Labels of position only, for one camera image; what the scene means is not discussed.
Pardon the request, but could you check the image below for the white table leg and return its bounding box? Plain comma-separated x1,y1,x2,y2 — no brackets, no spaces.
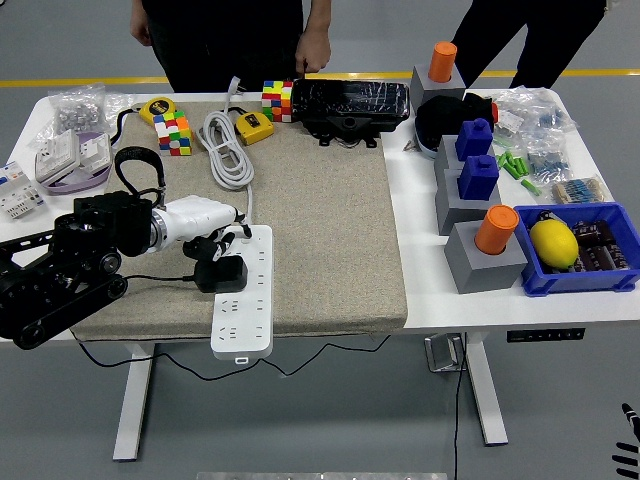
462,332,510,447
112,342,155,462

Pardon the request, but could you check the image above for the grey block with round hole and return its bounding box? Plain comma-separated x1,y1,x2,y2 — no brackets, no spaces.
443,219,529,295
409,63,467,109

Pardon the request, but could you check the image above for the blue plastic bin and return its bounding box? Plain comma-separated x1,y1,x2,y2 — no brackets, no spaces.
513,201,640,297

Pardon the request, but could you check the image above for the colourful puzzle cube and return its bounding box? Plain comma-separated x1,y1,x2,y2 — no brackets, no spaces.
152,110,194,157
261,79,295,124

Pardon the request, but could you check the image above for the black lanyard cord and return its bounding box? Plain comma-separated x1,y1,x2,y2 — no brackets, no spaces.
110,106,146,147

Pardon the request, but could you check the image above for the black plug adapter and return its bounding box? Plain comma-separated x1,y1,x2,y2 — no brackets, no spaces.
193,254,249,294

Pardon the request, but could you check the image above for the black table control panel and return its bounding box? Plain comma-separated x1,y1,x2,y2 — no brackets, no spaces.
506,327,586,344

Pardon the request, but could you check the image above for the person's right hand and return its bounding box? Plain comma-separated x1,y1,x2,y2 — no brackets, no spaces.
129,18,153,48

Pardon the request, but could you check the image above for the silver metal bracket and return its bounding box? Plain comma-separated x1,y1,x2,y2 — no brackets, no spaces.
424,333,467,374

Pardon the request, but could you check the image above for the white power strip cable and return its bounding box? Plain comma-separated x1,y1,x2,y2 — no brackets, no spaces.
197,75,255,227

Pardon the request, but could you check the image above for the yellow tape measure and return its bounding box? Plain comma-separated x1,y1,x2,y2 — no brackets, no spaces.
138,97,177,126
233,110,276,146

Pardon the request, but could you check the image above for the thin black adapter cord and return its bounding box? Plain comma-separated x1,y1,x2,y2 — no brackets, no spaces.
69,272,392,384

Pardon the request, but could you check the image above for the person's left hand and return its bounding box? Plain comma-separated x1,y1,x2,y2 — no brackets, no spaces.
294,24,332,76

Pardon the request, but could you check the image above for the black cap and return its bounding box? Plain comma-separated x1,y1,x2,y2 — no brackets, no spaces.
414,92,496,160

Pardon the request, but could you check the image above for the white wall socket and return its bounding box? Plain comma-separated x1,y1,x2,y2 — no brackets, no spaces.
77,132,114,174
34,128,81,184

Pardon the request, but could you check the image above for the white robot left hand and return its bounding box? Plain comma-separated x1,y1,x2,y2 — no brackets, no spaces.
163,195,254,264

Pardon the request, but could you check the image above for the yellow lemon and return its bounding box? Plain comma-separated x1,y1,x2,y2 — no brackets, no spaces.
529,219,580,267

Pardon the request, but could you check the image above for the black hanging cable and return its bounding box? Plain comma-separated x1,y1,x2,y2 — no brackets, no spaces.
452,333,469,480

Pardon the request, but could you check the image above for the grey-brown mat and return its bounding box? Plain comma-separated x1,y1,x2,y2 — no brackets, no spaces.
66,102,409,341

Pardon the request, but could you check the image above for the black film-wrapped device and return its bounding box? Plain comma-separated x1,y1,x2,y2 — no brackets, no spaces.
290,78,412,149

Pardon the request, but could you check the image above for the person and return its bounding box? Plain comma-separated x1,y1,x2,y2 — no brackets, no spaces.
452,0,609,90
137,0,316,94

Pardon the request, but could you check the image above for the clear bag of taped resistors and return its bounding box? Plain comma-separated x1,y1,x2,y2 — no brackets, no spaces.
549,174,614,205

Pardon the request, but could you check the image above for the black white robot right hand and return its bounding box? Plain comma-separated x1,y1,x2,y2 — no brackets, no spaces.
612,402,640,480

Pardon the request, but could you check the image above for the grey block with square hole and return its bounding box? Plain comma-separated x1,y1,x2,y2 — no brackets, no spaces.
433,134,496,189
434,168,503,236

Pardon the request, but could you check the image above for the orange cylinder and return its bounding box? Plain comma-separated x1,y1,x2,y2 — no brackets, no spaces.
428,41,459,84
473,203,520,257

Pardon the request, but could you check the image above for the blue stepped block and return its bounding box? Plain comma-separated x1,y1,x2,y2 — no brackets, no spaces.
457,154,500,202
454,118,494,162

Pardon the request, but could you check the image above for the clear bag of blue resistors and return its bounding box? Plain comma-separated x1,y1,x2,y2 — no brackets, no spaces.
492,85,581,137
519,137,574,184

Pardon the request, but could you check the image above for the white power strip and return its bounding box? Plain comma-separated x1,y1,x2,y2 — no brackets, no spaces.
209,224,274,366

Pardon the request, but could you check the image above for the clear bag of screws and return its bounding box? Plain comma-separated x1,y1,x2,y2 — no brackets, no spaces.
29,82,136,151

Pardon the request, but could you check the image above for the white circuit breaker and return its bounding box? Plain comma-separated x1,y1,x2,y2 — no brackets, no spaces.
0,162,45,221

